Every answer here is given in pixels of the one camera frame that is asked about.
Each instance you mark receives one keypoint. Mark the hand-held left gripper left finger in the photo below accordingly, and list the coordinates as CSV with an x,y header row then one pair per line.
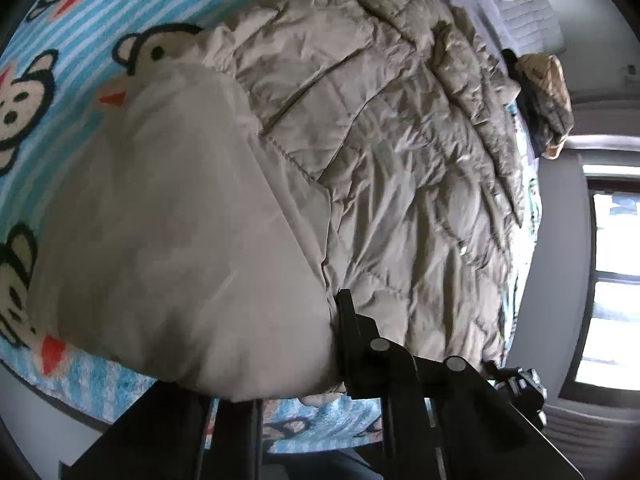
x,y
165,435

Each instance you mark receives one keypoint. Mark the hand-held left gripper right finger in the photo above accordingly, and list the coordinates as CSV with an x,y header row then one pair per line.
x,y
365,355

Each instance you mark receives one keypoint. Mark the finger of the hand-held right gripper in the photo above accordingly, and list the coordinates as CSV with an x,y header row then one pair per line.
x,y
522,390

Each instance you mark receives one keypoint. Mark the beige puffer jacket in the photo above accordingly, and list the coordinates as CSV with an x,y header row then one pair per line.
x,y
375,160

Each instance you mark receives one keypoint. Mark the black folded clothes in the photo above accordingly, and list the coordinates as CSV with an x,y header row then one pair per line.
x,y
527,110

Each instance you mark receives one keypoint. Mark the window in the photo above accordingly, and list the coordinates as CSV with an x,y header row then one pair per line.
x,y
612,285

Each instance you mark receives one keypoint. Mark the beige quilted folded garment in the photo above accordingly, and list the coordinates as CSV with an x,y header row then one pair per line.
x,y
547,95

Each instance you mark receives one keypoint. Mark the grey quilted headboard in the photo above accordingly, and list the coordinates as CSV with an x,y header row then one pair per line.
x,y
532,15

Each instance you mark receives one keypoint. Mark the blue monkey printed blanket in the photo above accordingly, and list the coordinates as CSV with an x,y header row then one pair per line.
x,y
60,25

